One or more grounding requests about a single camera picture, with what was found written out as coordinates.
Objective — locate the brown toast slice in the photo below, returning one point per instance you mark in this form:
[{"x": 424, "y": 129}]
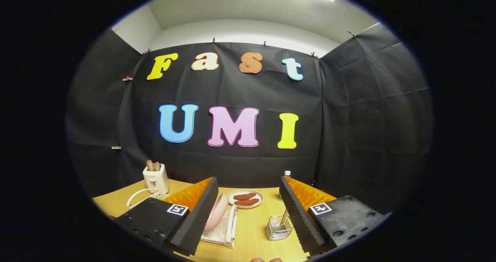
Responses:
[
  {"x": 156, "y": 166},
  {"x": 149, "y": 165}
]

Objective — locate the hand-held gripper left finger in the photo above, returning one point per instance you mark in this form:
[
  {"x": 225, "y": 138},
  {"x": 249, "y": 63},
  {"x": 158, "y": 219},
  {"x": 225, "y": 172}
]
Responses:
[{"x": 201, "y": 211}]

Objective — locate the green label drink bottle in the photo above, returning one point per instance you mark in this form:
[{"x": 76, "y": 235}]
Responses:
[{"x": 287, "y": 173}]

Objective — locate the black backdrop cloth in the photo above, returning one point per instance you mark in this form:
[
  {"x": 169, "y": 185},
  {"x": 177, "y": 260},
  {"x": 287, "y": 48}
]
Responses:
[{"x": 348, "y": 118}]

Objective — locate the pink plate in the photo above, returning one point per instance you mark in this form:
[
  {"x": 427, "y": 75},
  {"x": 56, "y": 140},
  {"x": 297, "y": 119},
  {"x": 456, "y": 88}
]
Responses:
[{"x": 217, "y": 213}]

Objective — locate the red-brown sausage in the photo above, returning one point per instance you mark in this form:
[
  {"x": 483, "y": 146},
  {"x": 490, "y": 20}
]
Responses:
[
  {"x": 245, "y": 196},
  {"x": 246, "y": 202}
]

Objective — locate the white plate with sausages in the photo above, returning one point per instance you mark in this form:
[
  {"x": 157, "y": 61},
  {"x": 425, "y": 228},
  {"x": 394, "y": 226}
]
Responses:
[{"x": 259, "y": 198}]

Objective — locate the white toaster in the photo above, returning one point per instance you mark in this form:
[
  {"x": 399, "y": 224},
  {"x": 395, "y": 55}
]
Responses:
[{"x": 157, "y": 180}]

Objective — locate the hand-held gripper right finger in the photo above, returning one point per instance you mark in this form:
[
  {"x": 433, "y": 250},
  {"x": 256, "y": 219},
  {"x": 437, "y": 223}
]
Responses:
[{"x": 296, "y": 211}]

